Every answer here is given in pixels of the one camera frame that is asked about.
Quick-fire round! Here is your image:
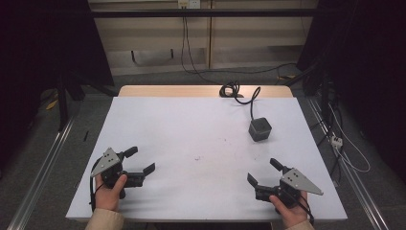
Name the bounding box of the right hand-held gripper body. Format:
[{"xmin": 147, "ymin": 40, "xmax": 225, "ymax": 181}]
[{"xmin": 255, "ymin": 167, "xmax": 325, "ymax": 209}]

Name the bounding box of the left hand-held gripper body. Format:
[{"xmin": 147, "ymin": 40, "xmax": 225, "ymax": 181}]
[{"xmin": 90, "ymin": 147, "xmax": 145, "ymax": 190}]

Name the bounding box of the person's right hand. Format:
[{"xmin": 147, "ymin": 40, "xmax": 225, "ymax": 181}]
[{"xmin": 268, "ymin": 191, "xmax": 309, "ymax": 230}]

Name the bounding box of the person's left hand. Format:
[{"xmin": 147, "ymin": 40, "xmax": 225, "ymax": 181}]
[{"xmin": 94, "ymin": 173, "xmax": 128, "ymax": 213}]

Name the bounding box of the black cube power adapter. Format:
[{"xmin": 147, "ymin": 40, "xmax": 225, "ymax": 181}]
[{"xmin": 248, "ymin": 117, "xmax": 273, "ymax": 143}]

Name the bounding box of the white table cover sheet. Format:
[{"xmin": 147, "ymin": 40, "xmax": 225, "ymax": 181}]
[{"xmin": 65, "ymin": 96, "xmax": 349, "ymax": 222}]

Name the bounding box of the black metal stand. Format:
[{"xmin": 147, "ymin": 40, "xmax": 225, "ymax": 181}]
[{"xmin": 56, "ymin": 71, "xmax": 87, "ymax": 132}]

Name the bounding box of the wooden table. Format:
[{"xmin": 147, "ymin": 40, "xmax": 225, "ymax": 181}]
[{"xmin": 117, "ymin": 84, "xmax": 294, "ymax": 99}]

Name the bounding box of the yellow floor tape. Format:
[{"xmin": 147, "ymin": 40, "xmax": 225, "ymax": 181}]
[{"xmin": 45, "ymin": 98, "xmax": 60, "ymax": 111}]

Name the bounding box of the black curtain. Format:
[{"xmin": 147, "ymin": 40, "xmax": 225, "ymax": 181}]
[
  {"xmin": 296, "ymin": 0, "xmax": 406, "ymax": 185},
  {"xmin": 0, "ymin": 0, "xmax": 115, "ymax": 173}
]

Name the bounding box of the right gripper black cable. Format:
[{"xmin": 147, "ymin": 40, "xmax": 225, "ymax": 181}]
[{"xmin": 297, "ymin": 194, "xmax": 316, "ymax": 226}]

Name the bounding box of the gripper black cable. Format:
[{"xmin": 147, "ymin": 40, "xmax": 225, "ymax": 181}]
[
  {"xmin": 88, "ymin": 157, "xmax": 105, "ymax": 214},
  {"xmin": 297, "ymin": 194, "xmax": 316, "ymax": 226}
]

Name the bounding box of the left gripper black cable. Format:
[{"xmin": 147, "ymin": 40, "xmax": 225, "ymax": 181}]
[{"xmin": 88, "ymin": 157, "xmax": 105, "ymax": 214}]

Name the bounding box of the aluminium floor rail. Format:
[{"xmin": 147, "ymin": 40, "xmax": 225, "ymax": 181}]
[
  {"xmin": 7, "ymin": 117, "xmax": 77, "ymax": 230},
  {"xmin": 306, "ymin": 97, "xmax": 391, "ymax": 230}
]

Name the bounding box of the white cable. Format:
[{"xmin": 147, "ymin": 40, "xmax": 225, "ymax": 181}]
[{"xmin": 327, "ymin": 102, "xmax": 372, "ymax": 174}]

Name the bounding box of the black adapter cable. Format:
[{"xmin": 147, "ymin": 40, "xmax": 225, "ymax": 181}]
[{"xmin": 218, "ymin": 80, "xmax": 261, "ymax": 121}]

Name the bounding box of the black wall cable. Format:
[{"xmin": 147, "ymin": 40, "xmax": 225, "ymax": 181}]
[{"xmin": 180, "ymin": 15, "xmax": 299, "ymax": 85}]

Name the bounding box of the black horizontal frame bar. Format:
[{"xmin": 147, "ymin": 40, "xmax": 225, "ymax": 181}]
[{"xmin": 90, "ymin": 8, "xmax": 321, "ymax": 18}]

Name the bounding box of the white wall socket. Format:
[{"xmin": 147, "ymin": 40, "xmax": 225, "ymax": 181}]
[{"xmin": 177, "ymin": 0, "xmax": 202, "ymax": 10}]

